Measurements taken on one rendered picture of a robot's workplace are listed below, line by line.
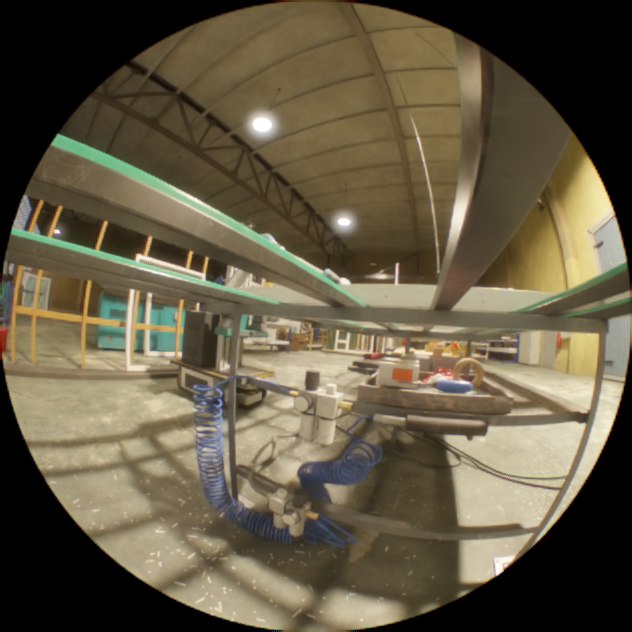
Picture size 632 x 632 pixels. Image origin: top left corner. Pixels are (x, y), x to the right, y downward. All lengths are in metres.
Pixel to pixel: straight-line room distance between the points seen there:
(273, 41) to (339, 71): 2.23
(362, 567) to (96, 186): 0.98
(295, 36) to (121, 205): 7.80
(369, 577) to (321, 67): 8.77
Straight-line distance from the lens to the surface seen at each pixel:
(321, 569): 0.86
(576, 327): 0.64
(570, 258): 8.46
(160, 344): 4.77
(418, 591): 0.88
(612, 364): 7.25
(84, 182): 0.19
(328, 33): 7.79
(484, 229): 0.15
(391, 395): 0.56
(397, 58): 8.06
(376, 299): 0.72
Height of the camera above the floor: 0.75
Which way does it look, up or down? 5 degrees up
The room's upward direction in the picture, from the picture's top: 5 degrees clockwise
